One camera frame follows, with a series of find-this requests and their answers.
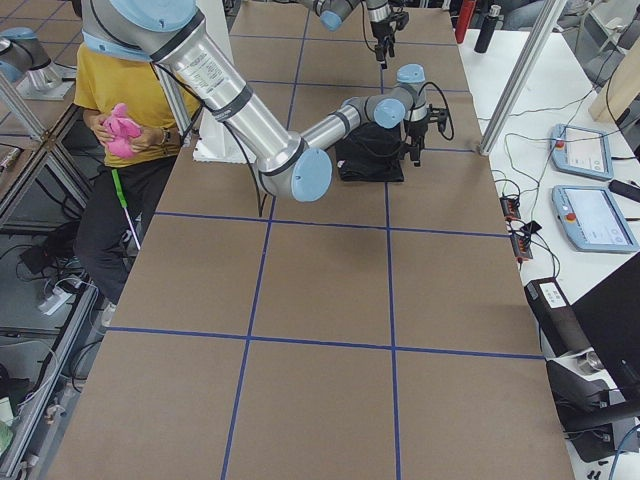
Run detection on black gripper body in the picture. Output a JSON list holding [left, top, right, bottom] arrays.
[[370, 19, 396, 48], [405, 118, 429, 153]]

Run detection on black graphic t-shirt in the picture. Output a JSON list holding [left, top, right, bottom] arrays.
[[334, 123, 404, 183]]

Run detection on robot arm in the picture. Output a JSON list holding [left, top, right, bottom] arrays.
[[296, 0, 409, 70], [81, 1, 430, 202]]

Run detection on red bottle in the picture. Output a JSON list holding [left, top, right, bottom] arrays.
[[454, 0, 476, 44]]

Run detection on black bottle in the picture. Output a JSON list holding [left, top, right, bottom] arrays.
[[474, 4, 501, 54]]

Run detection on light blue teach pendant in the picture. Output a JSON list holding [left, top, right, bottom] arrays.
[[551, 185, 639, 254], [550, 124, 614, 181]]

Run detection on brown paper table cover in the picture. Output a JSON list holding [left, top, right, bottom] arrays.
[[48, 2, 573, 479]]

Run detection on black box with label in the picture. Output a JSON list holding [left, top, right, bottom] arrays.
[[524, 277, 592, 358]]

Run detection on black monitor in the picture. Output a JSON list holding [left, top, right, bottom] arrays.
[[572, 255, 639, 395]]

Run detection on person in yellow shirt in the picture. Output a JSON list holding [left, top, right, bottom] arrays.
[[74, 44, 181, 305]]

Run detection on pink plush toy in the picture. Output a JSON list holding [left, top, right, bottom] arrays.
[[103, 103, 142, 159]]

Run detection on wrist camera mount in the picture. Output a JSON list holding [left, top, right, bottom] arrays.
[[428, 106, 450, 131], [390, 11, 409, 31]]

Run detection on aluminium frame post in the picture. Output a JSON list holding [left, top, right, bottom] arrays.
[[478, 0, 566, 156]]

